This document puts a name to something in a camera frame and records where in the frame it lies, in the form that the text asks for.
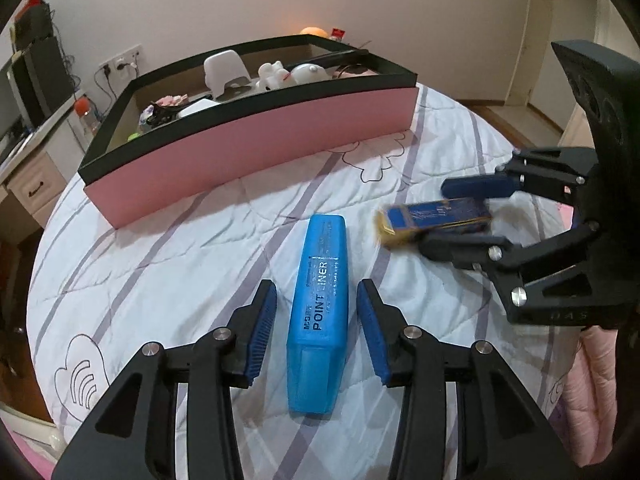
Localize water bottle with orange cap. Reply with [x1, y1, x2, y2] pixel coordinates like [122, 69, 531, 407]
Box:
[74, 99, 101, 136]

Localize pink fluffy blanket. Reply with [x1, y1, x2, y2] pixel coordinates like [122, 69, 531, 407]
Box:
[0, 430, 66, 480]

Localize white door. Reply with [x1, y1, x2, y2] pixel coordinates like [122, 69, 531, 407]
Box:
[520, 0, 616, 136]

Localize white toy figure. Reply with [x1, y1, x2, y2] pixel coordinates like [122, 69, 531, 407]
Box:
[257, 60, 291, 91]

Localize pink box with black rim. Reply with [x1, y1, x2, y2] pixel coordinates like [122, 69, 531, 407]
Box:
[80, 34, 418, 229]

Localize white wall socket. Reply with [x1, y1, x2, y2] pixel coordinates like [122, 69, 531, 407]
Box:
[98, 44, 144, 75]

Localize black rhinestone hair clip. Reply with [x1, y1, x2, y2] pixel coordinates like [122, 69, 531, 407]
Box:
[145, 102, 183, 126]

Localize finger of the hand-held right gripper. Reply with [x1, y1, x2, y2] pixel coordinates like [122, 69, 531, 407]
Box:
[441, 147, 599, 207]
[420, 219, 602, 287]

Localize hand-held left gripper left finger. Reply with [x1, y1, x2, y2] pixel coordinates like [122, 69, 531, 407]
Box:
[51, 280, 278, 480]

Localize blue highlighter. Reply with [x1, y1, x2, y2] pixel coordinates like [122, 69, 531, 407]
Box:
[286, 214, 349, 416]

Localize black speaker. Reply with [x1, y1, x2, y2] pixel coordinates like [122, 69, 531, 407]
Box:
[12, 2, 56, 51]

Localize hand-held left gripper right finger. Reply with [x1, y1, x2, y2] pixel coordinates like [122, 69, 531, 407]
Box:
[356, 278, 581, 480]

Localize white desk with drawers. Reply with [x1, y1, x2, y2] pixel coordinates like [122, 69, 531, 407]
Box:
[0, 105, 96, 231]

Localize black computer tower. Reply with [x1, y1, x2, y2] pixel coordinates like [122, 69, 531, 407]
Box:
[11, 35, 76, 128]

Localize white flat charger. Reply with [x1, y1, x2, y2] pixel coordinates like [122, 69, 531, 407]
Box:
[177, 99, 218, 120]

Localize small dark blue box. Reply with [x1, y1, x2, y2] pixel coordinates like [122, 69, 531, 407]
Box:
[375, 197, 493, 250]

